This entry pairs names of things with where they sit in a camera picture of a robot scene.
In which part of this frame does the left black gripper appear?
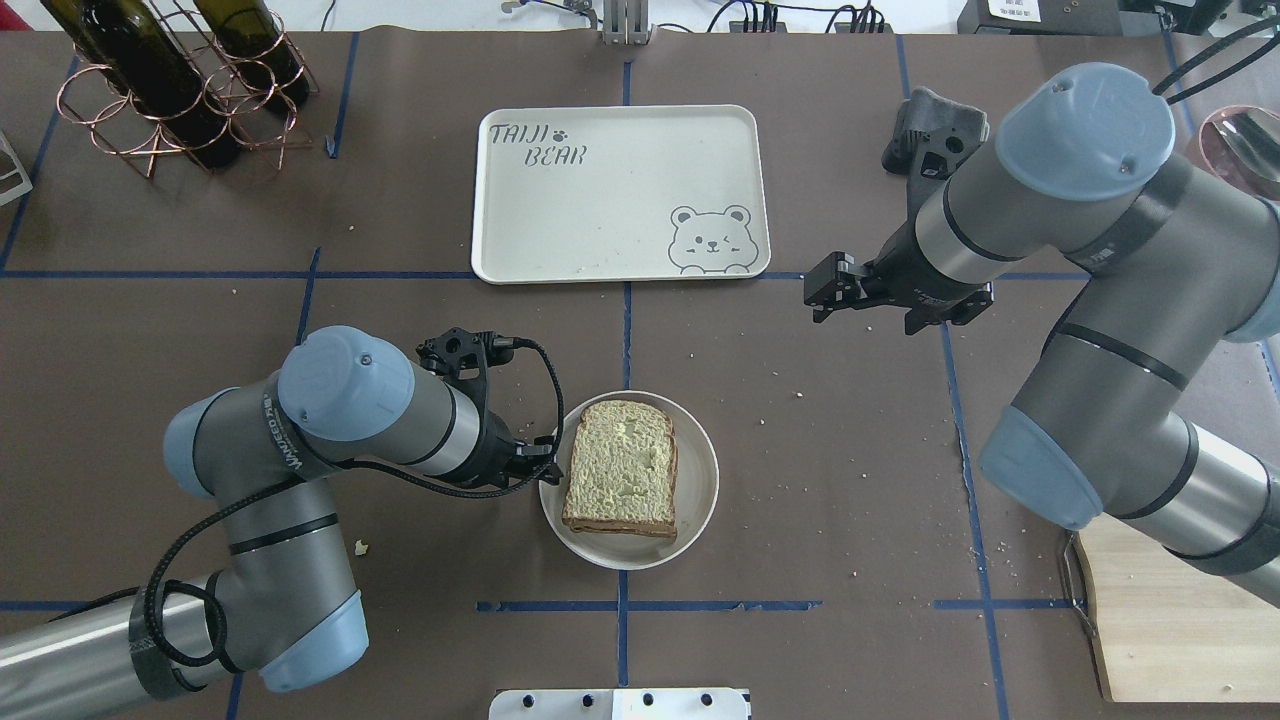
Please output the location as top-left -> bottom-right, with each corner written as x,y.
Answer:
415,327 -> 563,491

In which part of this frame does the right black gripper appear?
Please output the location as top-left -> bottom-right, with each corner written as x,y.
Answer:
803,95 -> 996,336

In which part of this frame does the bread slice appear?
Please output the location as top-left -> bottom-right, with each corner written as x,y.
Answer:
561,400 -> 678,539

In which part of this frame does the white round plate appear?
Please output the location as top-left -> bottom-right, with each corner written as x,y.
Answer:
538,389 -> 721,571

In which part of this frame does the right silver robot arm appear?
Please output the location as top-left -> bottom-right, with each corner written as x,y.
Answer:
804,61 -> 1277,603

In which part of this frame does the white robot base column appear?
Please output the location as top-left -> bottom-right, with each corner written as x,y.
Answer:
488,687 -> 753,719

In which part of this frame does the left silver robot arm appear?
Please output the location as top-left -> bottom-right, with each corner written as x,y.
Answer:
3,325 -> 562,719

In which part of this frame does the white bear tray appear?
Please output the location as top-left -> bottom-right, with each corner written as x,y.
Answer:
471,104 -> 772,284

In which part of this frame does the black computer box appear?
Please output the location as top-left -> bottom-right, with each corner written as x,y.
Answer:
955,1 -> 1174,37

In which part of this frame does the pink bowl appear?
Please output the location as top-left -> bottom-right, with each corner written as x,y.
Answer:
1193,105 -> 1279,202

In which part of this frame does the wooden cutting board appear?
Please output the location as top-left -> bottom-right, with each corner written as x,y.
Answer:
1076,516 -> 1279,705

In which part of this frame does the dark green wine bottle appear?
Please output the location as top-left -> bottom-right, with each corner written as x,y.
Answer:
42,1 -> 241,169

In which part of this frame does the aluminium frame post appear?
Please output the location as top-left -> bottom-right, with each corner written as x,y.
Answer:
598,0 -> 653,46

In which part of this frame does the copper wire bottle rack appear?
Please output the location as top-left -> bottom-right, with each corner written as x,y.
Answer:
45,1 -> 317,179

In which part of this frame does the white wire cup rack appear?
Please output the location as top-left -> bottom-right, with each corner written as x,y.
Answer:
0,132 -> 35,208

